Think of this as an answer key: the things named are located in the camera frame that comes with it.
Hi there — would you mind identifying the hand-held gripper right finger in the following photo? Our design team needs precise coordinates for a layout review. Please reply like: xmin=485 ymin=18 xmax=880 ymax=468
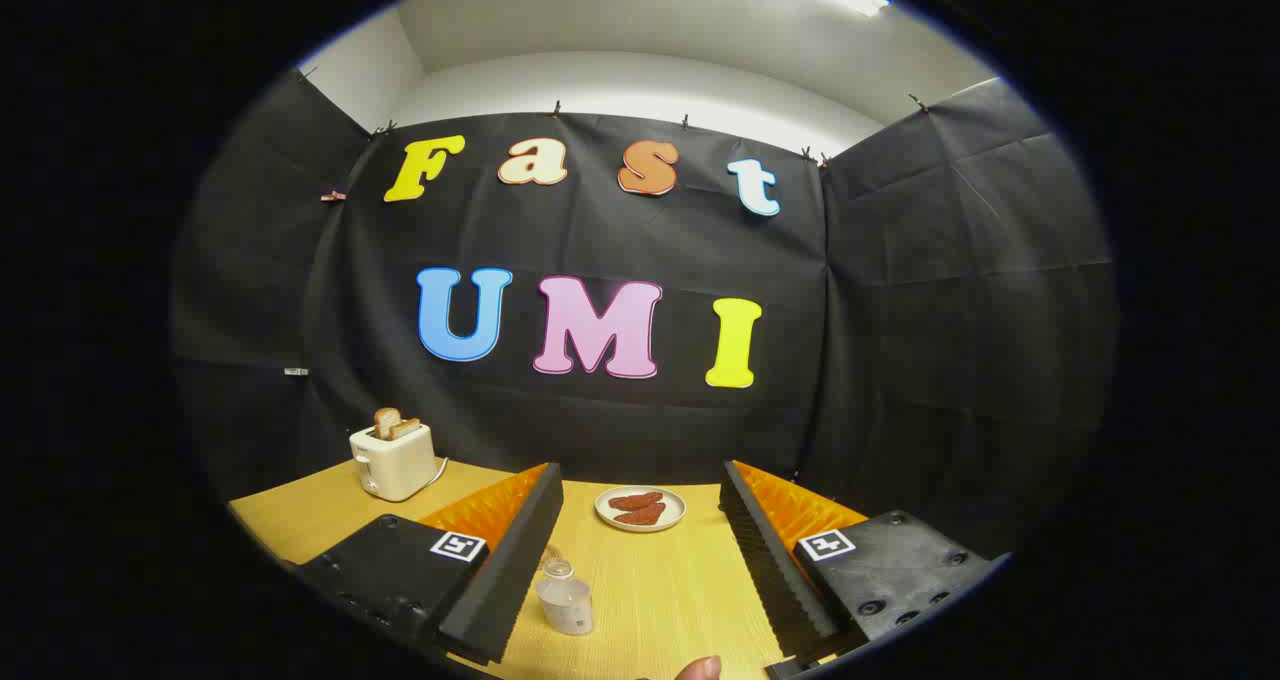
xmin=718 ymin=460 xmax=1011 ymax=677

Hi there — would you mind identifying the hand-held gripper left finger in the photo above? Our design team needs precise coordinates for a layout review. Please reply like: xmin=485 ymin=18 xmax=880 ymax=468
xmin=285 ymin=463 xmax=565 ymax=666

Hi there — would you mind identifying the clear juice bottle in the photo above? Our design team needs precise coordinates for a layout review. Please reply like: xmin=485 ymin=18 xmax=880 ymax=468
xmin=535 ymin=557 xmax=595 ymax=637

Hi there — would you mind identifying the wooden table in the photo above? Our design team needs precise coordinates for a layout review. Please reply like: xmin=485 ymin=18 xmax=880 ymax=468
xmin=228 ymin=458 xmax=871 ymax=680

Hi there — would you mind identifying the white round plate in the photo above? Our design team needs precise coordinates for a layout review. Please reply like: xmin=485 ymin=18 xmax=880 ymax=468
xmin=595 ymin=486 xmax=687 ymax=533

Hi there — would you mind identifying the cream toaster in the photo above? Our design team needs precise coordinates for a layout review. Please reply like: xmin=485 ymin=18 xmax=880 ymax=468
xmin=349 ymin=422 xmax=438 ymax=503

